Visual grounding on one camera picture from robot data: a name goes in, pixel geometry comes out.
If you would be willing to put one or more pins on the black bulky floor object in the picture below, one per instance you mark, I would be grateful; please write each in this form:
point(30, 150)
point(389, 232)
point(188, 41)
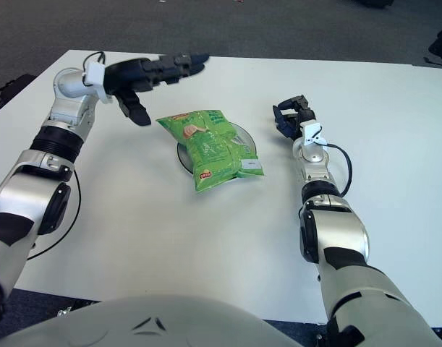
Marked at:
point(378, 3)

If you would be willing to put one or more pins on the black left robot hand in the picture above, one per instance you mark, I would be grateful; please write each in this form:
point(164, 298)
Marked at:
point(134, 77)

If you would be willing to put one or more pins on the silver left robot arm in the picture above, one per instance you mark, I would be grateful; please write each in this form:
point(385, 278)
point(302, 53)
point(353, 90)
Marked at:
point(43, 173)

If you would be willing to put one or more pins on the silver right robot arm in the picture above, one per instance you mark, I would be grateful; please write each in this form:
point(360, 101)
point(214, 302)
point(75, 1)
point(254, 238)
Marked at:
point(336, 231)

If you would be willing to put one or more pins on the shiny metal bracket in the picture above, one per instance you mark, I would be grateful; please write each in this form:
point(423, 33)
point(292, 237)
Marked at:
point(65, 311)

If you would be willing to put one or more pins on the grey robot torso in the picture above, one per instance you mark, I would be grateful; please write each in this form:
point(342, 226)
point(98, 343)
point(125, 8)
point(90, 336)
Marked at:
point(170, 321)

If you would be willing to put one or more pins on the white plate with black rim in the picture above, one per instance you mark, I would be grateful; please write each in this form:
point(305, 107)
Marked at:
point(251, 142)

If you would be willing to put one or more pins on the black backpack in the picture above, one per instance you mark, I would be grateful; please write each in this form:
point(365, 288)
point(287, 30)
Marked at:
point(11, 88)

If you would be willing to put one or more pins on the green snack bag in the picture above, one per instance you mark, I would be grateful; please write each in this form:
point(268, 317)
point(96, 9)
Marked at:
point(213, 152)

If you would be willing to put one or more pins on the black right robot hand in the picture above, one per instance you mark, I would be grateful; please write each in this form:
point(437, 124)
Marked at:
point(291, 119)

